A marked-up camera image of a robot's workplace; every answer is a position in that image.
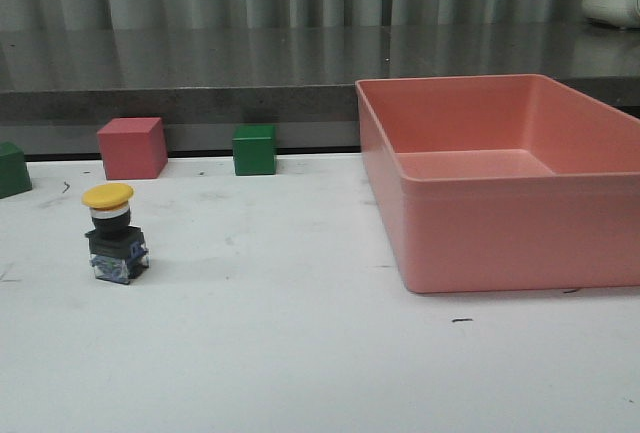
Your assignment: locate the left green cube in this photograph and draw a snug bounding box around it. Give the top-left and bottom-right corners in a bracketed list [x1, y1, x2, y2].
[232, 125, 276, 176]

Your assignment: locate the far pink cube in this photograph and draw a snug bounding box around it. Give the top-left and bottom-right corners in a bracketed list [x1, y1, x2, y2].
[97, 117, 168, 180]

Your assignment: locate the yellow push button switch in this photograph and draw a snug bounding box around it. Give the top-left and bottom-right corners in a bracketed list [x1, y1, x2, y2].
[82, 182, 149, 285]

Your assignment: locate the pink plastic bin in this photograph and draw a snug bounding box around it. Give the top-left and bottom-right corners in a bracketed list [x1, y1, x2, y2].
[356, 74, 639, 293]

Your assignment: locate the grey stone counter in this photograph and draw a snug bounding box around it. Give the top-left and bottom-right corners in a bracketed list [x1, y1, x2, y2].
[1, 23, 639, 158]

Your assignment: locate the right green cube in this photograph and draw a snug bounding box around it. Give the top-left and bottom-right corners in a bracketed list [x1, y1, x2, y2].
[0, 142, 33, 198]

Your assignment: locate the green cube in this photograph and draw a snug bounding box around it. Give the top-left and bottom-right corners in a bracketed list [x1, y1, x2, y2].
[0, 142, 33, 198]
[232, 125, 276, 176]

